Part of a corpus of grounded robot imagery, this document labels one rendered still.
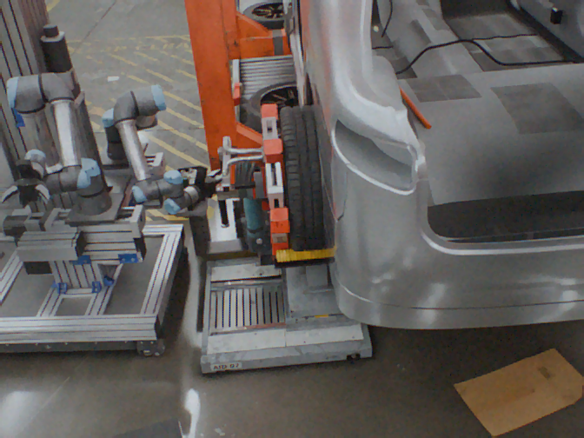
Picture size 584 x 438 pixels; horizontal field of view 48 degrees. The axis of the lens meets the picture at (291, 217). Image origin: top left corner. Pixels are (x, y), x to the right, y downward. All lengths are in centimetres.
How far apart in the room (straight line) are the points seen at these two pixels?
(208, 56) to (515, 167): 150
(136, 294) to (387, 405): 138
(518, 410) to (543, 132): 123
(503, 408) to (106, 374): 189
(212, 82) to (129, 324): 125
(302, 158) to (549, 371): 155
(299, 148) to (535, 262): 109
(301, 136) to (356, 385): 121
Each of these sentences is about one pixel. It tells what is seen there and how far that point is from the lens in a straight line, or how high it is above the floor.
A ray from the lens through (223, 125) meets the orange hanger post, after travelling 338.
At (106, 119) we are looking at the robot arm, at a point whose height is 103.
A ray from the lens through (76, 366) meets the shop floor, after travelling 353.
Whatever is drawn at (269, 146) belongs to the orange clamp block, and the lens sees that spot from 266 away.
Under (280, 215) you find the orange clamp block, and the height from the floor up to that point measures 88.
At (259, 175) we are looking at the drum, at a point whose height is 91.
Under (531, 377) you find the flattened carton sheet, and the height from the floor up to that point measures 1.
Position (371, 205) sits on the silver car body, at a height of 132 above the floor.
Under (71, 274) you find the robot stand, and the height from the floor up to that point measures 32.
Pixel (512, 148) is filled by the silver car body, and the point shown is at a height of 99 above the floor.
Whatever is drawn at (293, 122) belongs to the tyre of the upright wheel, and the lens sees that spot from 278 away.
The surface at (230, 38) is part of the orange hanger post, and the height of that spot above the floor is 70.
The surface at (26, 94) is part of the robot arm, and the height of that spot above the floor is 141.
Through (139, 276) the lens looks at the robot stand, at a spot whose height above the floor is 21.
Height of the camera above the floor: 242
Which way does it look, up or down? 35 degrees down
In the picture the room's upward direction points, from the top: 4 degrees counter-clockwise
